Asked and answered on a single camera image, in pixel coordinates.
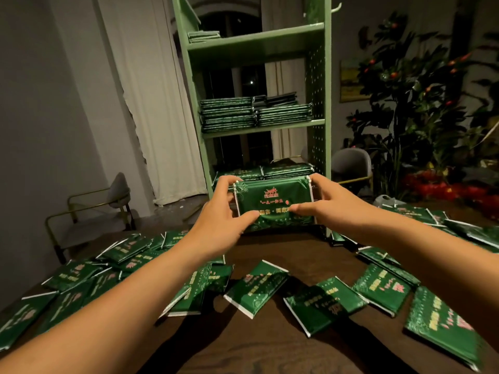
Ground person's right hand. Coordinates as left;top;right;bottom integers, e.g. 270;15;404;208
288;173;377;239

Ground person's left hand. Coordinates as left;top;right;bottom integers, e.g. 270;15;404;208
186;175;260;263

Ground green foil tissue pack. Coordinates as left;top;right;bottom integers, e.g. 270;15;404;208
233;175;317;232

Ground person's left forearm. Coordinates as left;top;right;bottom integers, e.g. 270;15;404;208
0;235;231;374

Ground person's right forearm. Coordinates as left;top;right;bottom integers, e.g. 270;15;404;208
353;212;499;341

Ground stack of green packets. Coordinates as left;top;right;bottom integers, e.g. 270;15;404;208
212;166;264;189
262;163;315;180
187;30;221;44
199;96;257;133
255;103;313;128

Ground grey round-back chair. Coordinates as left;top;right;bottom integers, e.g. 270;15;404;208
331;147;374;196

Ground scattered green packets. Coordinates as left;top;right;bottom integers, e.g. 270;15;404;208
0;204;499;373

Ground white plastic bag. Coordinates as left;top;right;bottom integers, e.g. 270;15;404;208
373;194;407;209

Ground stack of dark packets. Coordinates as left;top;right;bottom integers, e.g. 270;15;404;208
253;92;299;109

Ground white curtain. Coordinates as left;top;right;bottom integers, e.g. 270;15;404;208
260;0;309;162
92;0;208;207

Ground framed picture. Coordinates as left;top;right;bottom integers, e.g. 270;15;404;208
339;59;372;103

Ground red flower decorations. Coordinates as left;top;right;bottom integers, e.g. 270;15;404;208
401;170;499;220

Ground potted tree with red fruits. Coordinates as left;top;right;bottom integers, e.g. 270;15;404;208
344;11;499;201

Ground green metal shelf unit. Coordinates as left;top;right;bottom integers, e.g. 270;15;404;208
171;0;333;238

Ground grey chair with gold frame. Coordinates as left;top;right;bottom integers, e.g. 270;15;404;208
44;172;137;265

